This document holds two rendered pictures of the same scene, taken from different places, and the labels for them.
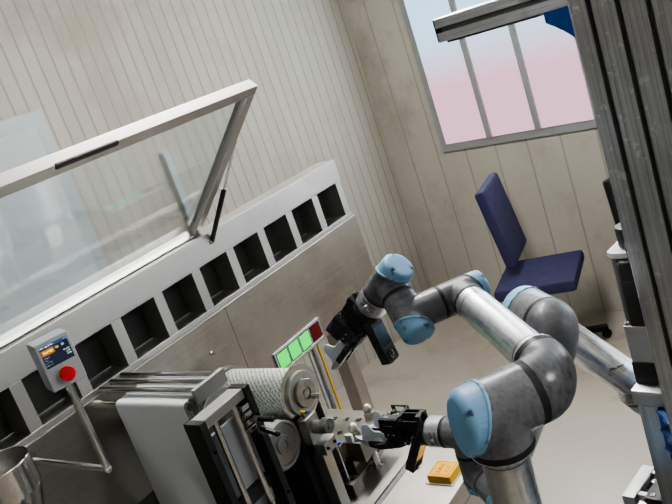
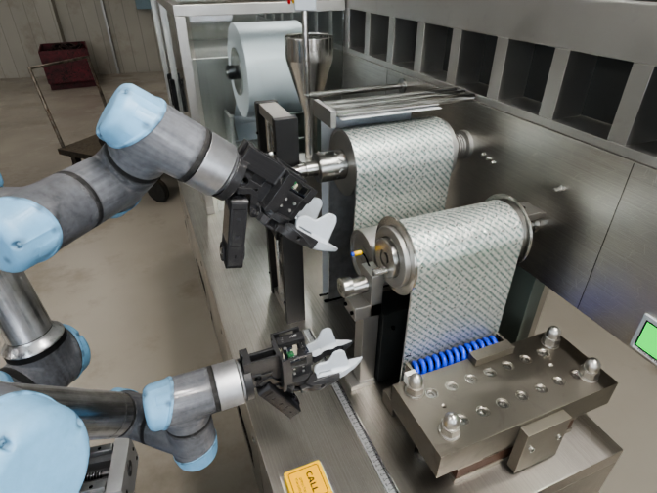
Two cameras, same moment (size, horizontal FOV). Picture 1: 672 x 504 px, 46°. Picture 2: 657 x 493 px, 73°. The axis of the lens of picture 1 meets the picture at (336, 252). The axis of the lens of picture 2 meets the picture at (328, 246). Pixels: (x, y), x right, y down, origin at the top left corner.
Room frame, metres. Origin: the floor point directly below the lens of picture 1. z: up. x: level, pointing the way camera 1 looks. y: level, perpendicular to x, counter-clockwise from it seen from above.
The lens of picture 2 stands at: (2.08, -0.45, 1.70)
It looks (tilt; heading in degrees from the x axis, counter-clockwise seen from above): 32 degrees down; 119
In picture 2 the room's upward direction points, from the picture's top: straight up
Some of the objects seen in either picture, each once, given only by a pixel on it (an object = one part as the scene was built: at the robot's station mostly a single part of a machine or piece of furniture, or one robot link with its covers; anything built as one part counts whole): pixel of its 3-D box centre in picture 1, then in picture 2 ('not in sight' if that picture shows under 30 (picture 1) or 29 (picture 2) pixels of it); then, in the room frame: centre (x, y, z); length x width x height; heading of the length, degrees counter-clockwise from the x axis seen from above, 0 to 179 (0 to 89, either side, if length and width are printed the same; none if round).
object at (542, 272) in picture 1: (534, 267); not in sight; (4.10, -1.02, 0.51); 0.59 x 0.56 x 1.02; 42
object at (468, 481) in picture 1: (479, 472); (184, 432); (1.63, -0.15, 1.01); 0.11 x 0.08 x 0.11; 9
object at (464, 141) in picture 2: not in sight; (452, 147); (1.85, 0.59, 1.34); 0.07 x 0.07 x 0.07; 51
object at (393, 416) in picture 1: (407, 427); (276, 366); (1.75, -0.02, 1.12); 0.12 x 0.08 x 0.09; 51
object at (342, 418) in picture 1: (321, 433); (502, 393); (2.10, 0.21, 1.00); 0.40 x 0.16 x 0.06; 51
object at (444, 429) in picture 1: (466, 434); (182, 399); (1.65, -0.15, 1.11); 0.11 x 0.08 x 0.09; 51
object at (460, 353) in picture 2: not in sight; (457, 355); (2.00, 0.24, 1.03); 0.21 x 0.04 x 0.03; 51
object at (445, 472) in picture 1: (444, 472); (308, 486); (1.84, -0.08, 0.91); 0.07 x 0.07 x 0.02; 51
